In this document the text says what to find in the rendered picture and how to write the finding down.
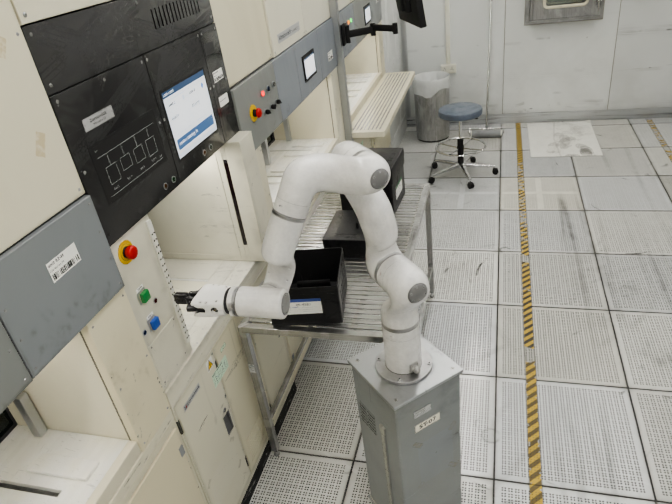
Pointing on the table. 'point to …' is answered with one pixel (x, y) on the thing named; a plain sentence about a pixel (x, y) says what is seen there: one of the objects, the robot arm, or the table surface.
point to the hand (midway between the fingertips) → (182, 298)
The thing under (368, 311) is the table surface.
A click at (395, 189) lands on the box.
